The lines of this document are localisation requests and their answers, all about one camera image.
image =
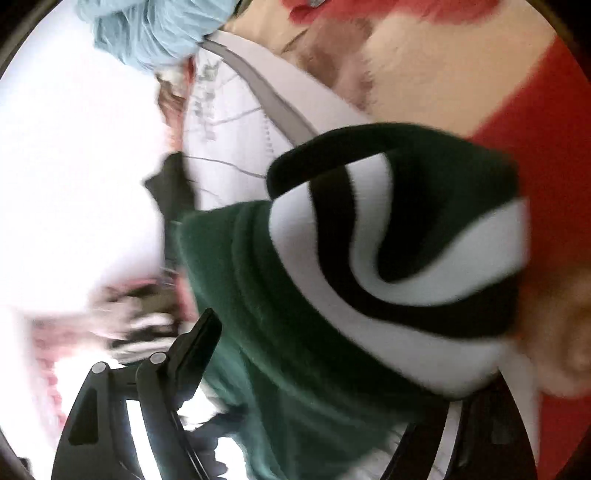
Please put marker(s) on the green white varsity jacket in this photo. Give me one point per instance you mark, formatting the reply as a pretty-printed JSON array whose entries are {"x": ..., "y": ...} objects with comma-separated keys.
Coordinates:
[{"x": 286, "y": 300}]

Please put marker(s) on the red floral blanket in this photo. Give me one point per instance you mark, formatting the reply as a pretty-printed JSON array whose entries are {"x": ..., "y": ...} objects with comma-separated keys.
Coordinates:
[{"x": 531, "y": 92}]

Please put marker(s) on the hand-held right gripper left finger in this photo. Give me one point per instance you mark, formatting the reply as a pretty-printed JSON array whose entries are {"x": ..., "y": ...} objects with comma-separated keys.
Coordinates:
[{"x": 157, "y": 383}]

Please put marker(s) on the pile of hanging clothes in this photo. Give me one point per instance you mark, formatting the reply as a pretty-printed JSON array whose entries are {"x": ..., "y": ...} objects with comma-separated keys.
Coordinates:
[{"x": 143, "y": 318}]

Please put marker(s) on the light blue duvet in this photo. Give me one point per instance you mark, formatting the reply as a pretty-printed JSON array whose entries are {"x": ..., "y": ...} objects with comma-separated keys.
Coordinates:
[{"x": 152, "y": 32}]

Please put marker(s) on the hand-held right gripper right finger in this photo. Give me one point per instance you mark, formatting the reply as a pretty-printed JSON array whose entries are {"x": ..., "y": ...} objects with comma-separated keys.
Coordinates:
[{"x": 501, "y": 434}]

